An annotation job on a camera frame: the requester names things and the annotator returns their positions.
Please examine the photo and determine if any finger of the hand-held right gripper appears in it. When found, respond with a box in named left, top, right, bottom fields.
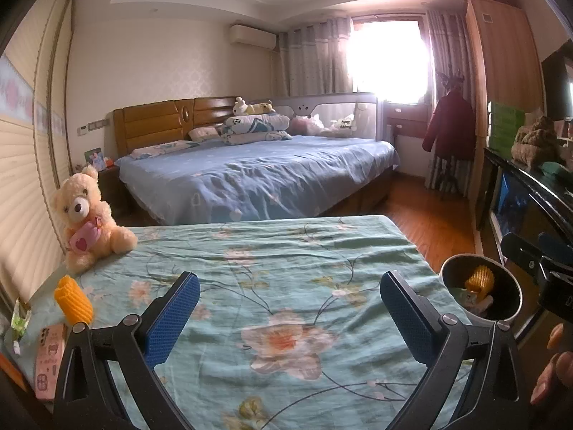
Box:
left=537, top=232, right=573, bottom=261
left=500, top=232, right=544, bottom=278

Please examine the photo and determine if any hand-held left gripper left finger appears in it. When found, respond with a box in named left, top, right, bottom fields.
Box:
left=53, top=271, right=201, bottom=430

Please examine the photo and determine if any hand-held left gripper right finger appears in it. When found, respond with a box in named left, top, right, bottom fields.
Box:
left=380, top=270, right=529, bottom=430

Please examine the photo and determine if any round dark trash bin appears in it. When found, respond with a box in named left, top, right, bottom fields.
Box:
left=439, top=254, right=524, bottom=323

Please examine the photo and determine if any large orange foam net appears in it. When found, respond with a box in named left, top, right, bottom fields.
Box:
left=464, top=265, right=495, bottom=298

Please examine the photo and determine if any person's right hand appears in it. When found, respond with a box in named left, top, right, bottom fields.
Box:
left=530, top=322, right=573, bottom=406

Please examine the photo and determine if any black cabinet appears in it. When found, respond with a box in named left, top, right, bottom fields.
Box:
left=475, top=147, right=573, bottom=336

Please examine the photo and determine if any green folded cloth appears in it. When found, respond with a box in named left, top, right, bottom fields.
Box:
left=539, top=161, right=569, bottom=180

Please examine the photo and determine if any small orange foam net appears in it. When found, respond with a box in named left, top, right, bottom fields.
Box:
left=54, top=274, right=94, bottom=327

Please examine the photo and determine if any brown plush toy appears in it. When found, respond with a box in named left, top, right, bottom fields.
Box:
left=511, top=115, right=565, bottom=164

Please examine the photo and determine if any green floral bedsheet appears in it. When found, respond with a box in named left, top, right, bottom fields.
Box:
left=0, top=215, right=475, bottom=430

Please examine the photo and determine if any stack of green boxes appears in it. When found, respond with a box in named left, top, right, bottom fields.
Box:
left=488, top=101, right=525, bottom=148

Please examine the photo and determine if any cream teddy bear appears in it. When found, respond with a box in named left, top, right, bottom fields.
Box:
left=51, top=165, right=139, bottom=275

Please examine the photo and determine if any pink phone case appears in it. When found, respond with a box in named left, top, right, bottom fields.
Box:
left=35, top=322, right=68, bottom=400

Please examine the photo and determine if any dark wooden nightstand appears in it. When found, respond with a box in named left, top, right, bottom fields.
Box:
left=97, top=166, right=135, bottom=220

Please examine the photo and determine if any dark red coat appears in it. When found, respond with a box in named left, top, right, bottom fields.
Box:
left=422, top=92, right=475, bottom=161

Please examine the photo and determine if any green wrapper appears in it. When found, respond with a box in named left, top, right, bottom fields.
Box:
left=10, top=299, right=32, bottom=354

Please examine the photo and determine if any black television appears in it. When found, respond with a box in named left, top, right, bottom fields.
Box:
left=541, top=47, right=573, bottom=121

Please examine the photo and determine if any flat blue print pillow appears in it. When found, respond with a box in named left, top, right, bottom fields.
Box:
left=130, top=141, right=200, bottom=159

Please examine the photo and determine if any bed with blue sheet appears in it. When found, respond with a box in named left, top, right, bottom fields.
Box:
left=115, top=137, right=400, bottom=227

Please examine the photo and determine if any wooden desk with drawers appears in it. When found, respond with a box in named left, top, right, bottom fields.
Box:
left=385, top=103, right=433, bottom=139

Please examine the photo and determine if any wooden coat rack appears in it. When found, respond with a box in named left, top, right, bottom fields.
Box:
left=432, top=69, right=471, bottom=202

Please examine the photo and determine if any small white pillow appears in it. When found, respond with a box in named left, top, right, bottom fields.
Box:
left=188, top=126, right=222, bottom=142

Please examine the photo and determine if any brown wooden headboard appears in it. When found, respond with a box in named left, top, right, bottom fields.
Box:
left=113, top=97, right=238, bottom=157

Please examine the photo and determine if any tall wooden cabinet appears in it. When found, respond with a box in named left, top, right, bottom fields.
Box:
left=463, top=0, right=544, bottom=243

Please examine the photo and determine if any pink plush toy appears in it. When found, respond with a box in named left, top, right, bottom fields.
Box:
left=289, top=114, right=325, bottom=136

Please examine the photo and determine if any grey patterned curtain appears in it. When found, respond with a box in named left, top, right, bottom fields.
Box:
left=425, top=9, right=471, bottom=193
left=280, top=17, right=354, bottom=97

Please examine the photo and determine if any cream sliding door wardrobe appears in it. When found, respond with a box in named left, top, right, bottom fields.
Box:
left=0, top=0, right=86, bottom=305

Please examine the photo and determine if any bright window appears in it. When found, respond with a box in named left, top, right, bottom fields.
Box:
left=351, top=18, right=433, bottom=104

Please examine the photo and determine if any white air conditioner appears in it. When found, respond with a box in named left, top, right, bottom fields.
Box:
left=230, top=24, right=278, bottom=50

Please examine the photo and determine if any photo frame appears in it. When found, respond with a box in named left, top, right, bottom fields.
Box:
left=84, top=148, right=106, bottom=172

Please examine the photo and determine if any wall switch panel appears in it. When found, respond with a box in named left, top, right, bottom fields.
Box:
left=77, top=119, right=110, bottom=136

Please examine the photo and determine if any grey bed guard rail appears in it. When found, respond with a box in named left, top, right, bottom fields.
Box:
left=271, top=92, right=385, bottom=142

